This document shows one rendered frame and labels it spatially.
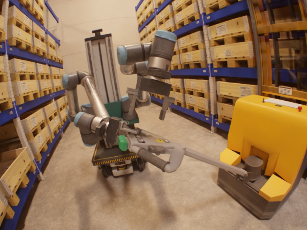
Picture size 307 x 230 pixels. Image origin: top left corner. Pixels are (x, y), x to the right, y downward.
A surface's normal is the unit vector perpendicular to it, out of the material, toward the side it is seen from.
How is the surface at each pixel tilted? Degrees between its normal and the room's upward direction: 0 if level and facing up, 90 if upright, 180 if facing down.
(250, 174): 90
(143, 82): 90
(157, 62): 80
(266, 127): 74
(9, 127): 90
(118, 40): 90
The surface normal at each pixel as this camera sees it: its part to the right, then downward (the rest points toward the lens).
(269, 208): -0.42, 0.32
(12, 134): 0.33, 0.23
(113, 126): -0.15, 0.12
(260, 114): -0.91, -0.15
